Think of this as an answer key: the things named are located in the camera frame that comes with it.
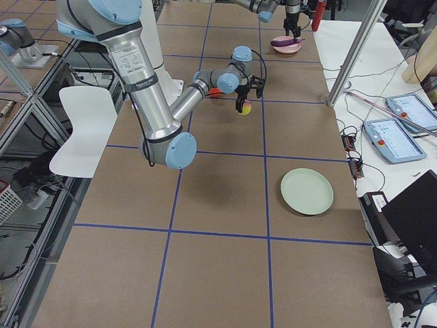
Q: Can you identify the white chair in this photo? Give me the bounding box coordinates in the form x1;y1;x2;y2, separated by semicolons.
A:
49;86;117;178

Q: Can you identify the yellow pink peach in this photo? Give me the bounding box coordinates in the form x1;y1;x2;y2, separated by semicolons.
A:
239;103;252;116

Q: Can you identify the green plate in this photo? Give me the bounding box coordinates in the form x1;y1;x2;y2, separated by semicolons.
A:
280;168;334;215

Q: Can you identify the teach pendant tablet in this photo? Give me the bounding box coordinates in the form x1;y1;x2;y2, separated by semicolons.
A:
386;94;436;131
363;118;427;164

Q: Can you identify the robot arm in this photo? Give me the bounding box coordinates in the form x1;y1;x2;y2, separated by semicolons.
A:
56;1;266;169
231;0;311;46

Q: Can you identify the purple eggplant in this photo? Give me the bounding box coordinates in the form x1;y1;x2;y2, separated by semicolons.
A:
270;37;302;48

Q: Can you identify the far teach pendant tablet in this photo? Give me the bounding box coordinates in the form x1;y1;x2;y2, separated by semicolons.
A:
386;94;436;131

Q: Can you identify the near teach pendant tablet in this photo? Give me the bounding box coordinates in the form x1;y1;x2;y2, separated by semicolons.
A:
363;118;427;164

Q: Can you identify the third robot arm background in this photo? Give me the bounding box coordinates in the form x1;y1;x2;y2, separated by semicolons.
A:
1;18;59;68

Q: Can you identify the black box with label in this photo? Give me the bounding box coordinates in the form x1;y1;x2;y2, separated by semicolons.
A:
358;191;390;245

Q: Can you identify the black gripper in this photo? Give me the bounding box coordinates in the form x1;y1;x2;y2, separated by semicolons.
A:
283;0;308;43
236;75;265;113

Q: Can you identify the red bottle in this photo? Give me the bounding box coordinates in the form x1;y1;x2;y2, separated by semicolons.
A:
311;0;327;31

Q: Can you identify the orange electronics board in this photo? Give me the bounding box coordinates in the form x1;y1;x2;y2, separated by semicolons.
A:
341;132;364;180

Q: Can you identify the red orange apple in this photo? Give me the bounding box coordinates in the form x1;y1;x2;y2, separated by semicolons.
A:
208;88;223;98

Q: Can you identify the aluminium frame post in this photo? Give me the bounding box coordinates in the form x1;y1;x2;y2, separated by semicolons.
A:
327;0;387;107

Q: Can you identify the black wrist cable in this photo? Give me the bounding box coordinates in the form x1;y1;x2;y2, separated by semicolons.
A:
251;49;268;100

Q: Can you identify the black laptop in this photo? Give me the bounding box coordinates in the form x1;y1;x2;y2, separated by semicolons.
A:
382;170;436;274

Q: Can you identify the pink plate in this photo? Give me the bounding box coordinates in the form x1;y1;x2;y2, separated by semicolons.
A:
272;36;301;55

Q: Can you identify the white plastic basket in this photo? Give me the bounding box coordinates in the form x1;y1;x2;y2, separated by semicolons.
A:
0;180;23;225

